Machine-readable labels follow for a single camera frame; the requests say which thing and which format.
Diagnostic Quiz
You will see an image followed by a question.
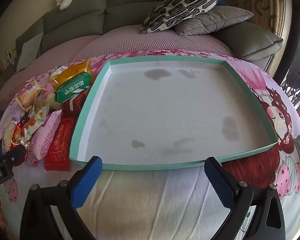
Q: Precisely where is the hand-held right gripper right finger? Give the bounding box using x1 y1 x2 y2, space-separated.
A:
204 157 287 240

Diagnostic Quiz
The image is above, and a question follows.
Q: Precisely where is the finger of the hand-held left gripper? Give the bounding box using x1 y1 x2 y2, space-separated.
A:
0 144 27 167

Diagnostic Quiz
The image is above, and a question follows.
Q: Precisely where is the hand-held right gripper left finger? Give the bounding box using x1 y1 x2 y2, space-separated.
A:
19 156 103 240

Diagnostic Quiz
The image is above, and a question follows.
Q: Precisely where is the pale bun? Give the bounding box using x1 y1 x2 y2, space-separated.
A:
1 122 18 153

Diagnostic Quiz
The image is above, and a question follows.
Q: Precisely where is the red gold candy packet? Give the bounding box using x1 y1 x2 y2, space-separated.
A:
11 124 28 150

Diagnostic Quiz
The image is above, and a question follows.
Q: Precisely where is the clear packet with orange print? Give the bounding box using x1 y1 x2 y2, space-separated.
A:
24 115 44 142

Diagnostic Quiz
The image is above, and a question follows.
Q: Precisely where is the pink snack packet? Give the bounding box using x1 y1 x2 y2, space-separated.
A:
27 109 63 165

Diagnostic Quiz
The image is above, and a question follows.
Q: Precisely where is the long red snack packet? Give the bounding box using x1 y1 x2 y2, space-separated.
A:
44 116 77 172

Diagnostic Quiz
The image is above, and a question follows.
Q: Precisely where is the clear green-trimmed pastry packet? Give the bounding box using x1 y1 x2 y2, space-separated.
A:
31 92 50 120

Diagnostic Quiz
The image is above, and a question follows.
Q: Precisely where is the beige orange snack packet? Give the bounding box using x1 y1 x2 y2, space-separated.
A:
16 79 47 112

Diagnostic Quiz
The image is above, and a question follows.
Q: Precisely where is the jelly cup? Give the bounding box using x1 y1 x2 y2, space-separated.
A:
49 91 65 109

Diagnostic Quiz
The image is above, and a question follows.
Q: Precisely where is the red striped snack packet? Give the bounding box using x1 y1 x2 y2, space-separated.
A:
62 90 87 117

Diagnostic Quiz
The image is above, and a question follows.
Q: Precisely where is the teal-edged white tray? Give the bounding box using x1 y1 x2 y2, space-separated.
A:
69 56 278 171

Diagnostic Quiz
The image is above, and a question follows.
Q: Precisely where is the dark green snack packet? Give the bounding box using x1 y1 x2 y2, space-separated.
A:
54 71 92 103

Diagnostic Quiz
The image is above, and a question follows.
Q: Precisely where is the yellow snack packet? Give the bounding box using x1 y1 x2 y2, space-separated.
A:
49 58 92 89

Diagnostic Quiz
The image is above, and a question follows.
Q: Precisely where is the printed cartoon blanket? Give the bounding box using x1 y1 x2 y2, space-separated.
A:
0 50 300 240

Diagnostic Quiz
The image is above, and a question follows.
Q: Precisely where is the white small rack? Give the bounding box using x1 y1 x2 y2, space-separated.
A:
1 49 17 68

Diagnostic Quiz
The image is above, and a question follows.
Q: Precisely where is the pale flat cushion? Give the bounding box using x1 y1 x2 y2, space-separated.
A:
16 31 44 72

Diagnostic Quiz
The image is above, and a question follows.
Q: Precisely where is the black metal rack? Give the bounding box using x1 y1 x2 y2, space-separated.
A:
281 15 300 113

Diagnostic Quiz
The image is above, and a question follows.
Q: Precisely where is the pink sofa cover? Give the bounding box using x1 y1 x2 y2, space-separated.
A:
0 25 234 110

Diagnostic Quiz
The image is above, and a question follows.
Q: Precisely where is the grey pillow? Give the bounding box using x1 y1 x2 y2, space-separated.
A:
174 6 254 36

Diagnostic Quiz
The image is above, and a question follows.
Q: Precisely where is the black white patterned pillow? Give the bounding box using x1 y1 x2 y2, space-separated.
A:
139 0 222 34

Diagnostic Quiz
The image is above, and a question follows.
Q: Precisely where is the grey sofa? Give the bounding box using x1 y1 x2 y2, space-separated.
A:
15 0 284 73

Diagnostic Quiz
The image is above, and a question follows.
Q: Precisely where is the beige patterned curtain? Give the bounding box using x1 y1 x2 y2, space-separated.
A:
221 0 300 34

